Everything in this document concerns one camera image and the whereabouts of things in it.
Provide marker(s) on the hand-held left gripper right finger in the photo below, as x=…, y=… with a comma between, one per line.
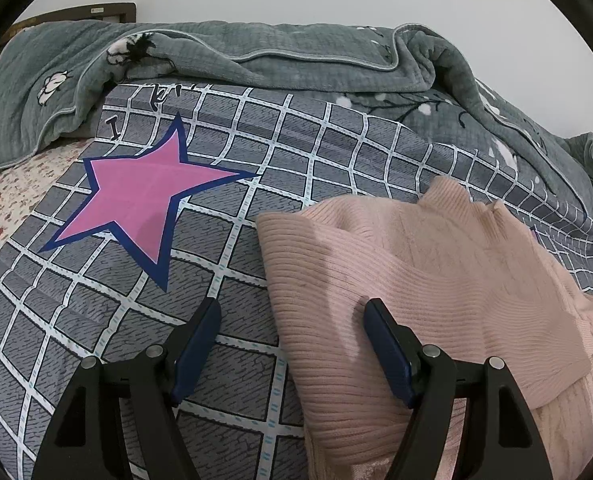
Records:
x=389, y=350

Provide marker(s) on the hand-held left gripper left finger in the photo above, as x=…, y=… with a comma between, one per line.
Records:
x=196, y=350

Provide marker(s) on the pink ribbed knit sweater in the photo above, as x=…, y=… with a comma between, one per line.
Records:
x=426, y=280

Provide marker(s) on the grey checked star bed cover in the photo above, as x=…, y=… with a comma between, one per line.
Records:
x=126, y=310

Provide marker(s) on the floral bed sheet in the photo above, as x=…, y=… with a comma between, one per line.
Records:
x=11, y=195

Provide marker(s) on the grey-green floral quilt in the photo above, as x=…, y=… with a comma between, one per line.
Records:
x=296, y=55

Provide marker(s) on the wooden headboard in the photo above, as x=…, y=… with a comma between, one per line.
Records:
x=116, y=12

